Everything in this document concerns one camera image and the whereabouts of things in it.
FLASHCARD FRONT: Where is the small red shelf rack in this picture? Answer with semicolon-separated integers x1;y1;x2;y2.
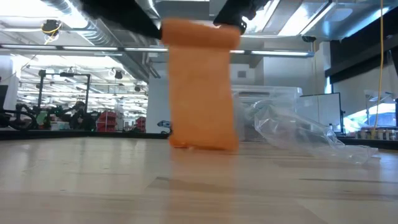
135;116;147;133

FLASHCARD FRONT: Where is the black ceiling device yellow cable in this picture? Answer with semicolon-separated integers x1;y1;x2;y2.
41;19;63;45

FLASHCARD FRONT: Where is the row of jars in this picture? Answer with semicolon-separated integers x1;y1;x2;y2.
354;129;398;141

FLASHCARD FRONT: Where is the orange elastic bandage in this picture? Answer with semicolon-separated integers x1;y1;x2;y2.
160;17;242;152

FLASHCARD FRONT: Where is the clear plastic zip bag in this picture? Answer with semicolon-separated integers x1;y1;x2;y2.
231;93;379;165

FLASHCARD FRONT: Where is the clear plastic storage bin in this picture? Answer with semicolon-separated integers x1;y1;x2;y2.
231;85;303;144

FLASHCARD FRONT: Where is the black metal rig frame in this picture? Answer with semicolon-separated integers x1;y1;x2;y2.
37;70;91;125

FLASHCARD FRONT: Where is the black monitor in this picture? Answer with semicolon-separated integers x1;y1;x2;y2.
0;85;9;111

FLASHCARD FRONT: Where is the white board panel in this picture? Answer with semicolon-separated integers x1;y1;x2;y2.
297;92;343;135

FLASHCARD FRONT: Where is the long ceiling light bar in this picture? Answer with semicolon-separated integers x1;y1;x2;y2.
0;44;314;59

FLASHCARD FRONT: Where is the large red shelf rack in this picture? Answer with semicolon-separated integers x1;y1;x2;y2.
96;110;118;133

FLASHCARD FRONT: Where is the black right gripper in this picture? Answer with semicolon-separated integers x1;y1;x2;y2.
213;0;271;34

